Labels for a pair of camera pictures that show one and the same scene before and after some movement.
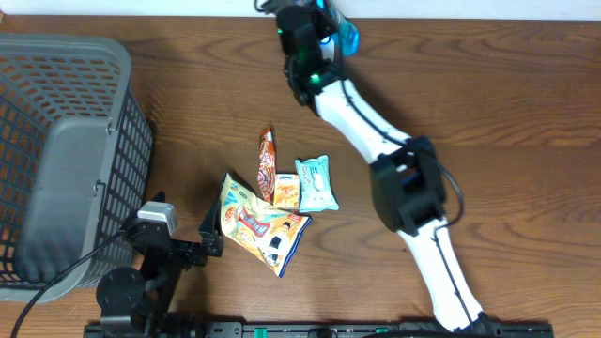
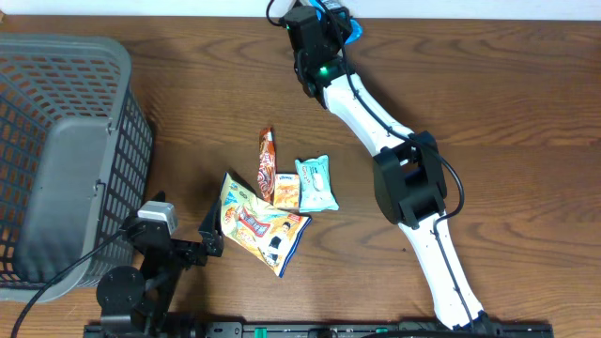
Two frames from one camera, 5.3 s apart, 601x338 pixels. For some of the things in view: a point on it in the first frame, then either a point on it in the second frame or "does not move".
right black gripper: (323, 23) to (340, 28)
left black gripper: (209, 233) does not move
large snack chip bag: (269, 234) does not move
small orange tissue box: (286, 191) does not move
